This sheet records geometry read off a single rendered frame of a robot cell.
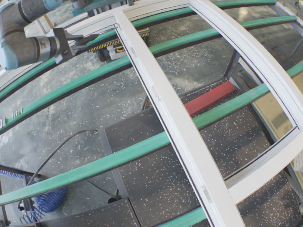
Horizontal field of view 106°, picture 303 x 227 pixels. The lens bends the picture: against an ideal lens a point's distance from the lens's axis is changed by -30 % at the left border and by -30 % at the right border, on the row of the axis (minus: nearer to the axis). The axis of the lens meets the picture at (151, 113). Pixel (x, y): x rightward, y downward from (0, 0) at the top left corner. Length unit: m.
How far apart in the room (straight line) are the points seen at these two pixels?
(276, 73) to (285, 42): 2.27
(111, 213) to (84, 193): 0.74
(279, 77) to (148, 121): 0.60
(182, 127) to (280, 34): 2.77
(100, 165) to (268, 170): 0.46
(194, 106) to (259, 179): 0.48
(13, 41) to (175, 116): 0.51
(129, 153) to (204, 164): 0.21
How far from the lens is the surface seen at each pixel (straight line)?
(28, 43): 0.55
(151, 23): 0.84
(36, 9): 0.55
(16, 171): 1.59
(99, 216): 0.80
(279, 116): 0.94
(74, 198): 1.54
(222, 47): 2.08
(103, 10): 1.88
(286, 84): 0.63
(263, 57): 0.66
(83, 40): 0.71
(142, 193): 0.73
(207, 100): 0.80
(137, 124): 0.78
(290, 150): 0.52
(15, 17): 0.57
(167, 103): 0.43
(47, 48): 0.57
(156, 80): 0.47
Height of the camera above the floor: 1.31
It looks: 65 degrees down
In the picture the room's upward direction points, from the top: 13 degrees counter-clockwise
